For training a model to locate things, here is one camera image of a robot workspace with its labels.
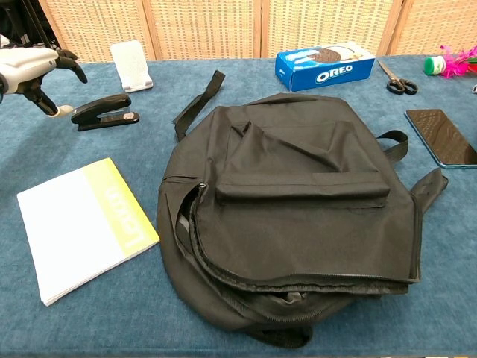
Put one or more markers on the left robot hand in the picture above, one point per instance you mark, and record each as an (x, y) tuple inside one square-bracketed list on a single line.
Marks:
[(26, 67)]

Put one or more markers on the black stapler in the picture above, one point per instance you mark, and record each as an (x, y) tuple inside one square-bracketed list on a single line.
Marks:
[(112, 101)]

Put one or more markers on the yellow and white notebook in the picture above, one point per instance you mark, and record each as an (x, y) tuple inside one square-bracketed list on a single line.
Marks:
[(74, 231)]

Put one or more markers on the black tripod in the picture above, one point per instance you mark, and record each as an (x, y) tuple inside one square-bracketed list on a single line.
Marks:
[(39, 26)]

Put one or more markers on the white phone stand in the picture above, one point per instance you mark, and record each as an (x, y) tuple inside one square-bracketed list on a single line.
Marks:
[(128, 61)]

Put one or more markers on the wicker folding screen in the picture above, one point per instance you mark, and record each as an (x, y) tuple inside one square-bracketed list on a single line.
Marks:
[(205, 26)]

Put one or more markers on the blue table cloth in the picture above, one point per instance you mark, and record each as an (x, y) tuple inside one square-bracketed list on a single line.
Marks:
[(112, 328)]

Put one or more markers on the blue Oreo cookie box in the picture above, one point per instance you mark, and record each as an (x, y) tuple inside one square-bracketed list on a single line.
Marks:
[(328, 74)]

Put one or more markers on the black backpack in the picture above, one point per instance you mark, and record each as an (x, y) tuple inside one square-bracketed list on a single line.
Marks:
[(290, 231)]

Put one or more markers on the blue-edged smartphone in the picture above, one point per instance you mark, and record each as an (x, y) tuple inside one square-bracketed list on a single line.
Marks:
[(443, 138)]

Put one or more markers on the pink feather shuttlecock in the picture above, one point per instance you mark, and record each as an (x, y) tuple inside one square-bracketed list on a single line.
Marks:
[(452, 65)]

